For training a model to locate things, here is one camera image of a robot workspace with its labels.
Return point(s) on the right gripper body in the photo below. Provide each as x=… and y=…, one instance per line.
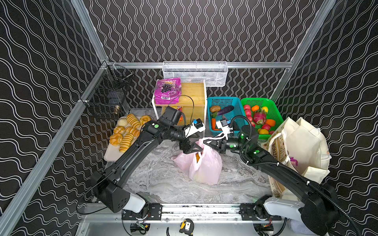
x=221, y=144

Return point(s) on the teal plastic basket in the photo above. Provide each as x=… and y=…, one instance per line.
x=223, y=102

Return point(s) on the purple snack bag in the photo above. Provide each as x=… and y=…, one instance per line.
x=293, y=162
x=168, y=91

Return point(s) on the pink dragon fruit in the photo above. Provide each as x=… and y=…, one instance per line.
x=259, y=117

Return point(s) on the green plastic basket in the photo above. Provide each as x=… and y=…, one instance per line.
x=274, y=118

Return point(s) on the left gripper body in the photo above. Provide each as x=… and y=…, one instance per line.
x=185, y=143

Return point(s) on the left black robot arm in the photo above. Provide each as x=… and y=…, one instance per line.
x=108, y=186

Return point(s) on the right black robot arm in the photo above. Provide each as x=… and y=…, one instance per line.
x=320, y=207

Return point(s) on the white wooden two-tier shelf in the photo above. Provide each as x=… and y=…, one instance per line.
x=192, y=103

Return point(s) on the striped long bread roll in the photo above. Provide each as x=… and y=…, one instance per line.
x=126, y=142

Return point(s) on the brown potato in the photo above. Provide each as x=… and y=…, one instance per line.
x=215, y=108

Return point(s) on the purple eggplant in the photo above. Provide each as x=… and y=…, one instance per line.
x=225, y=110

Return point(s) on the pink plastic bag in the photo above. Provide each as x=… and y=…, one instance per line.
x=203, y=167

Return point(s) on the white wire wall basket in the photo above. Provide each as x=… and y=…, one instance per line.
x=211, y=73

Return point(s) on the black wire wall basket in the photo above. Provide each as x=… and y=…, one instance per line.
x=108, y=100

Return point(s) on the orange carrot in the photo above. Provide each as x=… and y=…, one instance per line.
x=213, y=124

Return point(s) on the beige bread tray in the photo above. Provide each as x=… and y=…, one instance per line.
x=128, y=124

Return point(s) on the yellow black tape measure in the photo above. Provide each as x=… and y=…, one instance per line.
x=187, y=227

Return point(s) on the cream canvas tote bag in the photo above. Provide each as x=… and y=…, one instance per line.
x=304, y=142

